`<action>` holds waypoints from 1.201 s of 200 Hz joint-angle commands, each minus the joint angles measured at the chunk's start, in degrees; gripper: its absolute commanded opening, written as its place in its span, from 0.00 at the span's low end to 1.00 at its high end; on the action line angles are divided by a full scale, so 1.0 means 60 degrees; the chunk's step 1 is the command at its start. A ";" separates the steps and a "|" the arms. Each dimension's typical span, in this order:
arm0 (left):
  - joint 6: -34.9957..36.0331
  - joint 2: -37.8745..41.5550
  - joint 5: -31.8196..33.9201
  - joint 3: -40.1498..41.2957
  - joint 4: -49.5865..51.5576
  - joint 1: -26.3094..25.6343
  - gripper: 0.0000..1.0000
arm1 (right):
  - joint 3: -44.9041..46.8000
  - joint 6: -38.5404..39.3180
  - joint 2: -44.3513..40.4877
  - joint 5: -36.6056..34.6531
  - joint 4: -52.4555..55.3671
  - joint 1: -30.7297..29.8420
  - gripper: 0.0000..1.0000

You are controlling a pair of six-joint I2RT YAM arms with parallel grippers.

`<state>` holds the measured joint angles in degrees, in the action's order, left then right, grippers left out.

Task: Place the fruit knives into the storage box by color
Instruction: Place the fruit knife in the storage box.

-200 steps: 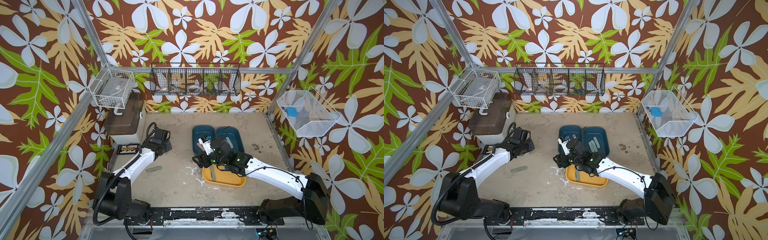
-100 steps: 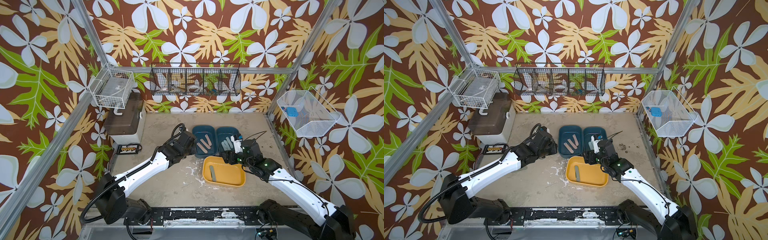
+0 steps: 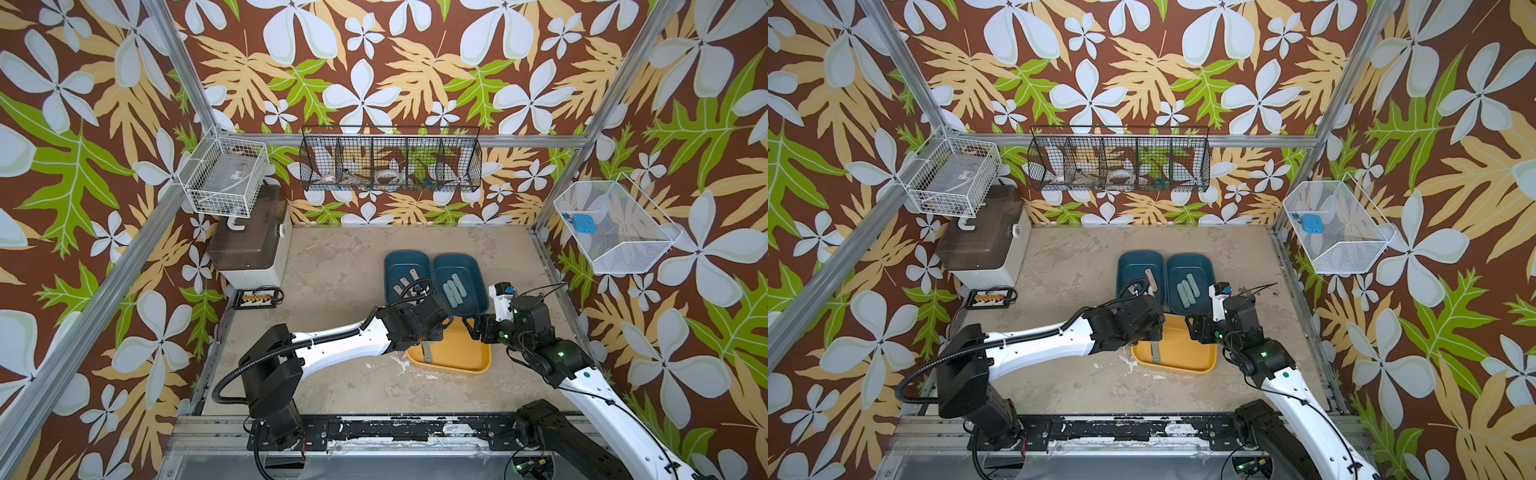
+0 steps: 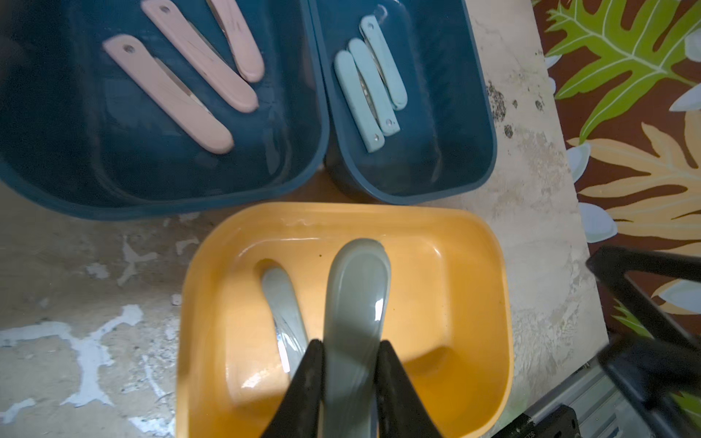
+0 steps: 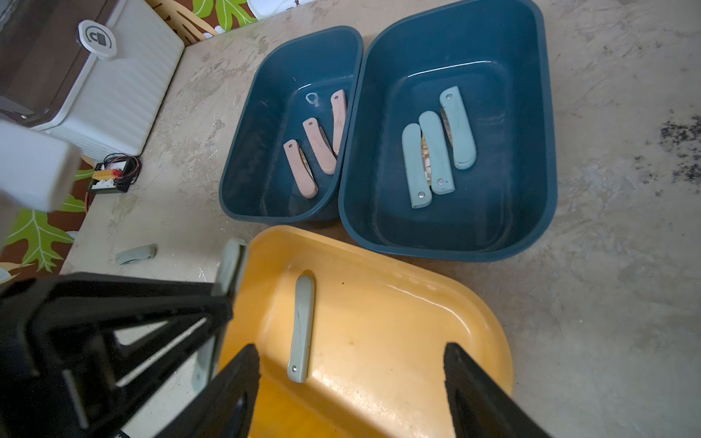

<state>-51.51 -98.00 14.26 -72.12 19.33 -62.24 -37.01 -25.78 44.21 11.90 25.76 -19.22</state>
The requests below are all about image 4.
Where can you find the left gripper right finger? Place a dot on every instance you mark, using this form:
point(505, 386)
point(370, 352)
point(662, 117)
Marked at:
point(401, 412)

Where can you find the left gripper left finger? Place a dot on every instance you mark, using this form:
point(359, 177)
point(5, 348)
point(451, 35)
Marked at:
point(298, 413)

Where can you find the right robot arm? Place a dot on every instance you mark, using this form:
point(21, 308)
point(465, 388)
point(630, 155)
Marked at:
point(649, 371)

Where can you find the yellow storage box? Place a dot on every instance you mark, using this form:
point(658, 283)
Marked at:
point(448, 314)

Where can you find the right teal storage box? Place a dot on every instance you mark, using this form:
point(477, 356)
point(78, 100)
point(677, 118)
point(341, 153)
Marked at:
point(446, 144)

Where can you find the teal storage box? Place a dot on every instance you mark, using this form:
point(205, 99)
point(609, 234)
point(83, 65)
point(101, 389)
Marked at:
point(446, 144)
point(117, 110)

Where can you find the left teal storage box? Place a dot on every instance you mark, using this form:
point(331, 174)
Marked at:
point(117, 110)

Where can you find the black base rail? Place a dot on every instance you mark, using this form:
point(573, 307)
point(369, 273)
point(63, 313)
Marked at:
point(587, 404)

